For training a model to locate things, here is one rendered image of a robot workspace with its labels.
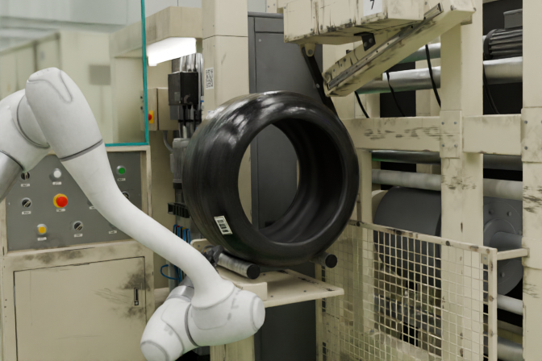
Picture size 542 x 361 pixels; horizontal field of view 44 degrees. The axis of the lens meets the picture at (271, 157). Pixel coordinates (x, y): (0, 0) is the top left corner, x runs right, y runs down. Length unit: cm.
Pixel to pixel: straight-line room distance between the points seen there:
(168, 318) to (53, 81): 58
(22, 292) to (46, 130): 119
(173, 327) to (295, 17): 126
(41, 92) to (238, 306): 61
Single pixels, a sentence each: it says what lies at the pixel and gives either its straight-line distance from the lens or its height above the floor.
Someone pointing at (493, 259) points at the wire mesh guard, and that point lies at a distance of 190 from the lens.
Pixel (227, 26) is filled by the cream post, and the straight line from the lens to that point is 239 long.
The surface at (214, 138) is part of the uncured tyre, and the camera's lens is 198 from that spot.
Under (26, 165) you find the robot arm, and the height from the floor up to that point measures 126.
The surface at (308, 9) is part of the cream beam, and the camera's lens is 232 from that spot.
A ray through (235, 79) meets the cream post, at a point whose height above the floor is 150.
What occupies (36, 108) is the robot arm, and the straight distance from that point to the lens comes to 145.
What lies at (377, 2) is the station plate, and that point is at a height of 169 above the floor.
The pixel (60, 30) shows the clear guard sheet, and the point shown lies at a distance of 258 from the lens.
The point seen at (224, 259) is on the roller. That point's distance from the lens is 218.
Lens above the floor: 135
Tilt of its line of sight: 3 degrees down
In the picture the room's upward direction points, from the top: 1 degrees counter-clockwise
